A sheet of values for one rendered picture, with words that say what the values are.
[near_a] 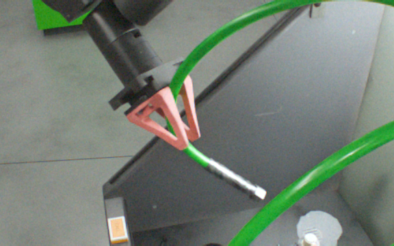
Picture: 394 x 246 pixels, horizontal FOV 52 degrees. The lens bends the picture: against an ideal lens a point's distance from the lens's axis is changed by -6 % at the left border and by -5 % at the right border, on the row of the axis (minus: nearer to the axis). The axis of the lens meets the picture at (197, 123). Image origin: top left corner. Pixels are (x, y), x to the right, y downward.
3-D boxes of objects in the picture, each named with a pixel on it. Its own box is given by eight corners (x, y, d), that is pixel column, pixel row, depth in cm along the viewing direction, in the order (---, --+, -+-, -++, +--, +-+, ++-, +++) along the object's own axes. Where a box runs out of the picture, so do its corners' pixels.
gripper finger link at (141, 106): (221, 121, 55) (180, 61, 55) (195, 143, 49) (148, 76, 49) (186, 144, 59) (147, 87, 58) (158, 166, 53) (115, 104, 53)
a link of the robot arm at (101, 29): (96, 18, 57) (70, 22, 52) (128, -15, 54) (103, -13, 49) (123, 58, 57) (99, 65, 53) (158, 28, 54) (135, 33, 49)
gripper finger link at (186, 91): (222, 121, 55) (180, 61, 55) (196, 142, 49) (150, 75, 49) (187, 143, 59) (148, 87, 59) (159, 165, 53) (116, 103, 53)
